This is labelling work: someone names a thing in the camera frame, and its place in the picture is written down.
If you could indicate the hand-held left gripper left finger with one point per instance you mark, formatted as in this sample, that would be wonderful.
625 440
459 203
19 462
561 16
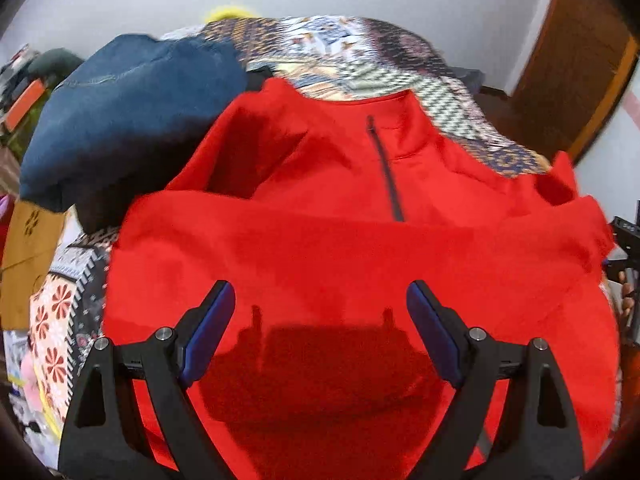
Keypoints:
216 321

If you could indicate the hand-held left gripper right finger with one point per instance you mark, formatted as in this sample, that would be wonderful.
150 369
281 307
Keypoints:
429 321

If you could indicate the red zip-neck sweater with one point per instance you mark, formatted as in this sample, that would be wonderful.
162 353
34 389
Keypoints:
320 255

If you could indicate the person's right hand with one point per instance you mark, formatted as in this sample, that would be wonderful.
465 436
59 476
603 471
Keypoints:
628 305

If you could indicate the brown wooden door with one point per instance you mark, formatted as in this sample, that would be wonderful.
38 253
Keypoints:
575 60

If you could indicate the mustard yellow cloth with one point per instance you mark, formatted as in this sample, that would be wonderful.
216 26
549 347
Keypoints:
27 260

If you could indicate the blue denim jeans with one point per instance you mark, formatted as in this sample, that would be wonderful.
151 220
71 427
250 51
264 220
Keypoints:
125 120

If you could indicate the patchwork printed blanket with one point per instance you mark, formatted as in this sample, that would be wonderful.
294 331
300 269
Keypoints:
400 70

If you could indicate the orange box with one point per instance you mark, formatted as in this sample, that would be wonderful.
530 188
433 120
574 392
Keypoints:
24 102

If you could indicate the dark green bag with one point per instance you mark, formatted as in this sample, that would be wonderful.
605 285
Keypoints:
55 60

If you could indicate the yellow plush pillow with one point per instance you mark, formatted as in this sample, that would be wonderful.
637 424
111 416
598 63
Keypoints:
231 12

